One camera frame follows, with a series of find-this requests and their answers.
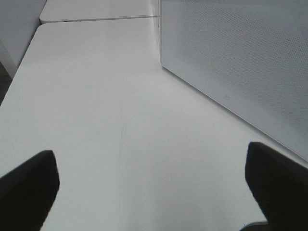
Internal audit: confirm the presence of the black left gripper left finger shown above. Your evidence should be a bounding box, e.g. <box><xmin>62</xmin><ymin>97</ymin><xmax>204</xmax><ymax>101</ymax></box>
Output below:
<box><xmin>0</xmin><ymin>150</ymin><xmax>59</xmax><ymax>231</ymax></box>

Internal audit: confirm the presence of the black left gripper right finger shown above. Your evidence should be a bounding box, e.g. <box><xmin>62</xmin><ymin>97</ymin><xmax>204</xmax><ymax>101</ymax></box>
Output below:
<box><xmin>245</xmin><ymin>142</ymin><xmax>308</xmax><ymax>231</ymax></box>

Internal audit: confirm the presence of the white microwave door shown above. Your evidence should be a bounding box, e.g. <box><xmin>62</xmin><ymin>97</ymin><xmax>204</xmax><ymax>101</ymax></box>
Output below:
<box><xmin>160</xmin><ymin>0</ymin><xmax>308</xmax><ymax>158</ymax></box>

